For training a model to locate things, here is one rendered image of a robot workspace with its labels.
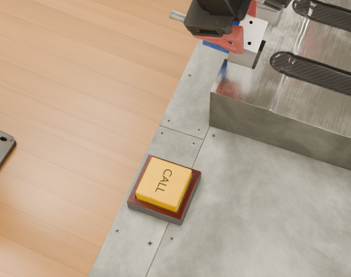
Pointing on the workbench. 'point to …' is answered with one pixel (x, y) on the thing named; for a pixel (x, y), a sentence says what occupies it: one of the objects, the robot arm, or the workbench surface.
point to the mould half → (294, 92)
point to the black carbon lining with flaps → (345, 82)
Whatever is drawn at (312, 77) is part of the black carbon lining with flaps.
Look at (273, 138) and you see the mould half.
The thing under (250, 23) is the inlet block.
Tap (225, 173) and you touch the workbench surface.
